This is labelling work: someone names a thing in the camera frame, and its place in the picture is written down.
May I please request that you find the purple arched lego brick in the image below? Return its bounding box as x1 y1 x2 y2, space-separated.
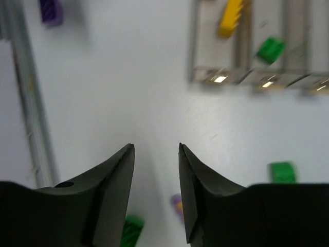
170 193 185 224

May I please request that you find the yellow long lego brick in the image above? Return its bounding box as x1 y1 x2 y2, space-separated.
217 0 244 39

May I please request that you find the purple flat lego brick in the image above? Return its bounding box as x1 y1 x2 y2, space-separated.
39 0 63 26

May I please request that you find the clear container near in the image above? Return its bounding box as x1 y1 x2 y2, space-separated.
188 1 253 85

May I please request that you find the clear container far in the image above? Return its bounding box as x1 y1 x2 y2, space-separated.
284 1 328 95

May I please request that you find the clear container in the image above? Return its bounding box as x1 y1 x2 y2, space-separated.
284 1 328 95
239 1 310 91
188 1 253 85

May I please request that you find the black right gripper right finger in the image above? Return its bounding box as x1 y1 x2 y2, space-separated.
178 144 328 246

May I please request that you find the green lego brick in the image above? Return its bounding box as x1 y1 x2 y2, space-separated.
120 215 145 247
256 36 286 64
268 161 297 184

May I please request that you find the clear container middle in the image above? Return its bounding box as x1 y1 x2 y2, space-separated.
239 1 310 91

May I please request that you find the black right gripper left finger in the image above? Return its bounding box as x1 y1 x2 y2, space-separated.
1 144 135 246

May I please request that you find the aluminium table front rail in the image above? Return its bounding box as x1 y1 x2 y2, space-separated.
1 1 59 187

